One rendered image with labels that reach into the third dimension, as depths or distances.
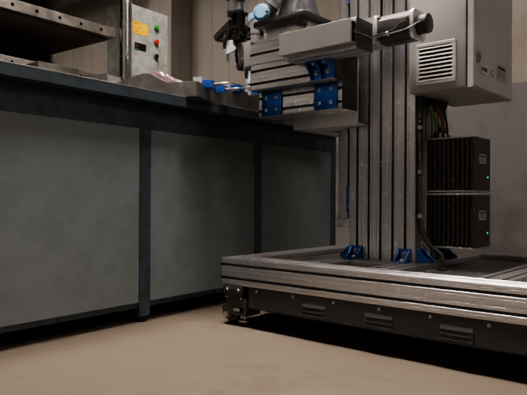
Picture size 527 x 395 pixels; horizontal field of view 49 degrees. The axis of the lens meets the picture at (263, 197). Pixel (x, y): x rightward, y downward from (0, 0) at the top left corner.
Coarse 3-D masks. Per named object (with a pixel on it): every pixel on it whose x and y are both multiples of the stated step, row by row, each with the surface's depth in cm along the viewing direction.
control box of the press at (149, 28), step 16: (112, 16) 312; (144, 16) 316; (160, 16) 325; (144, 32) 316; (160, 32) 325; (112, 48) 312; (144, 48) 316; (160, 48) 325; (112, 64) 312; (144, 64) 316; (160, 64) 325
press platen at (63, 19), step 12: (0, 0) 245; (12, 0) 250; (12, 12) 253; (24, 12) 254; (36, 12) 261; (48, 12) 263; (60, 24) 270; (72, 24) 273; (84, 24) 278; (96, 24) 284; (108, 36) 290
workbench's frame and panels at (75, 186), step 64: (0, 64) 155; (0, 128) 160; (64, 128) 176; (128, 128) 196; (192, 128) 220; (256, 128) 251; (0, 192) 160; (64, 192) 176; (128, 192) 196; (192, 192) 220; (256, 192) 251; (320, 192) 293; (0, 256) 160; (64, 256) 176; (128, 256) 196; (192, 256) 220; (0, 320) 161; (64, 320) 177
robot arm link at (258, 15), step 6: (264, 0) 255; (270, 0) 253; (276, 0) 252; (258, 6) 253; (264, 6) 252; (270, 6) 253; (276, 6) 254; (258, 12) 253; (264, 12) 252; (270, 12) 254; (276, 12) 256; (258, 18) 253; (264, 18) 252; (270, 18) 255
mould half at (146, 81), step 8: (104, 80) 222; (112, 80) 224; (120, 80) 229; (128, 80) 218; (136, 80) 217; (144, 80) 216; (152, 80) 215; (160, 80) 213; (144, 88) 216; (152, 88) 215; (160, 88) 213; (168, 88) 212; (176, 88) 211; (184, 88) 210; (192, 88) 209; (200, 88) 211; (192, 96) 210; (200, 96) 211; (208, 96) 217; (216, 96) 224; (224, 96) 231
